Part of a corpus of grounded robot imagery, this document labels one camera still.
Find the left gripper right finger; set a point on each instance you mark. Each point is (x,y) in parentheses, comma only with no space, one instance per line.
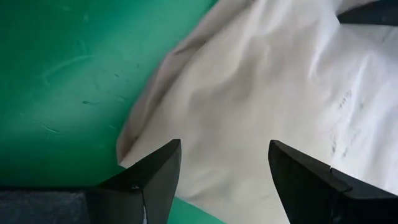
(298,186)

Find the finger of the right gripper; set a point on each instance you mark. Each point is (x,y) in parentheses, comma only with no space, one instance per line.
(370,14)

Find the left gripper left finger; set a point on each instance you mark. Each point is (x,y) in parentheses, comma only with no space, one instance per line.
(155,186)

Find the beige garment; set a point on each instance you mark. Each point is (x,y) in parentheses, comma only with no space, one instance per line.
(248,109)

